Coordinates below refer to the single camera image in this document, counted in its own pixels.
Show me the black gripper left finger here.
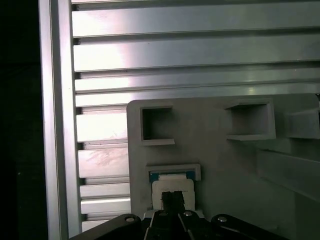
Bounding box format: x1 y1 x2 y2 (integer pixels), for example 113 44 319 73
67 191 187 240

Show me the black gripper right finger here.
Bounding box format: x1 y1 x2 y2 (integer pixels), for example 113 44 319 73
174 190 285 240

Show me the silver square CPU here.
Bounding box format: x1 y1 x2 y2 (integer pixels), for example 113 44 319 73
149 170 196 212

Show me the grey parts rack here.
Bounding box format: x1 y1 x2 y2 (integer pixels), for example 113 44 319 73
126 92 320 240

